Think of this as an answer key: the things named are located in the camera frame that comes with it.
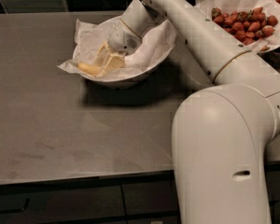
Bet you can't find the dark drawer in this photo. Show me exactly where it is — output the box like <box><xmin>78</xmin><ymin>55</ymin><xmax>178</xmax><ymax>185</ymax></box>
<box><xmin>0</xmin><ymin>187</ymin><xmax>124</xmax><ymax>224</ymax></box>
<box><xmin>122</xmin><ymin>181</ymin><xmax>178</xmax><ymax>215</ymax></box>

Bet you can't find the white paper liner left bowl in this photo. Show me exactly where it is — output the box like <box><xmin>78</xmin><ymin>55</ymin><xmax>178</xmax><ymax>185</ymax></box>
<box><xmin>57</xmin><ymin>16</ymin><xmax>178</xmax><ymax>82</ymax></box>

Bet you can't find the white paper liner bowl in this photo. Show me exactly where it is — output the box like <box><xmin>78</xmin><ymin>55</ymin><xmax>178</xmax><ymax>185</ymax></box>
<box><xmin>57</xmin><ymin>16</ymin><xmax>178</xmax><ymax>82</ymax></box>
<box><xmin>195</xmin><ymin>0</ymin><xmax>280</xmax><ymax>53</ymax></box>

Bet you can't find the left dark drawer front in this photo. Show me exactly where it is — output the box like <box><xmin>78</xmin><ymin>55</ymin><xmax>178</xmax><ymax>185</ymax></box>
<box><xmin>0</xmin><ymin>187</ymin><xmax>124</xmax><ymax>224</ymax></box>

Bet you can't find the white bowl with strawberries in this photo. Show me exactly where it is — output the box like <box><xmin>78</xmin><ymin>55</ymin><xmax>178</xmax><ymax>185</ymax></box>
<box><xmin>195</xmin><ymin>0</ymin><xmax>280</xmax><ymax>54</ymax></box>

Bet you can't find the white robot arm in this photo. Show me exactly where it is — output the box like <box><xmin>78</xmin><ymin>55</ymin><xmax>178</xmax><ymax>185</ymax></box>
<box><xmin>108</xmin><ymin>0</ymin><xmax>280</xmax><ymax>224</ymax></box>

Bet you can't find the left black drawer handle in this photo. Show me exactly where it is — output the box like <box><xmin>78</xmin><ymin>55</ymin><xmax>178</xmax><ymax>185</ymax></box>
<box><xmin>0</xmin><ymin>197</ymin><xmax>30</xmax><ymax>215</ymax></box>

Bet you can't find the yellow banana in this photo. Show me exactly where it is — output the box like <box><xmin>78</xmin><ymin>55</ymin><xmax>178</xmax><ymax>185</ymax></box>
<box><xmin>77</xmin><ymin>63</ymin><xmax>102</xmax><ymax>77</ymax></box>

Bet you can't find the pile of red strawberries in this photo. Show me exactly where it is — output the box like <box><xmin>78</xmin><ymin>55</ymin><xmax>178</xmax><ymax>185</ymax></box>
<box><xmin>211</xmin><ymin>7</ymin><xmax>279</xmax><ymax>46</ymax></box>

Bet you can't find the white paper liner right bowl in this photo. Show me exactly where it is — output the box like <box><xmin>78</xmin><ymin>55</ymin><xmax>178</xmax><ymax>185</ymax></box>
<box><xmin>195</xmin><ymin>0</ymin><xmax>280</xmax><ymax>53</ymax></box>

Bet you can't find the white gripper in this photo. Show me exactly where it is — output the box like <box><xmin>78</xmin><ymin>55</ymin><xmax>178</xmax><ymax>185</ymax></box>
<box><xmin>93</xmin><ymin>20</ymin><xmax>142</xmax><ymax>77</ymax></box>

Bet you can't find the right dark drawer front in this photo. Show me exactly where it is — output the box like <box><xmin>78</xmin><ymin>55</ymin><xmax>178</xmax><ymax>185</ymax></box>
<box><xmin>122</xmin><ymin>181</ymin><xmax>178</xmax><ymax>215</ymax></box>

